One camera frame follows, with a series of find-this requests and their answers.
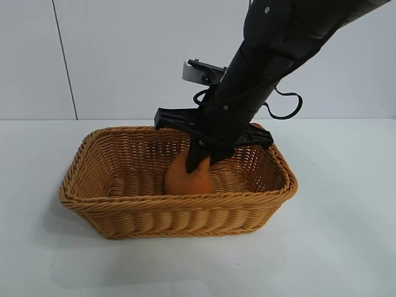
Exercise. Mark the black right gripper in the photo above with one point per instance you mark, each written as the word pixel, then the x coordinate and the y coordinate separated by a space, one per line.
pixel 229 117

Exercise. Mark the orange-brown bread bun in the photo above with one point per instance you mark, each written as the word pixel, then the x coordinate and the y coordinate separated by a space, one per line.
pixel 185 185

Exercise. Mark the woven wicker rectangular basket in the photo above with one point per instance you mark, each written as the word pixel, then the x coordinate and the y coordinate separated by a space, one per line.
pixel 185 216

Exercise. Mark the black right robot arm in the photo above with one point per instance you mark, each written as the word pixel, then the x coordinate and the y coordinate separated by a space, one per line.
pixel 294 31

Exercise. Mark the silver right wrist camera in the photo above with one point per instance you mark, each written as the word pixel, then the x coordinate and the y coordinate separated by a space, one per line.
pixel 190 72

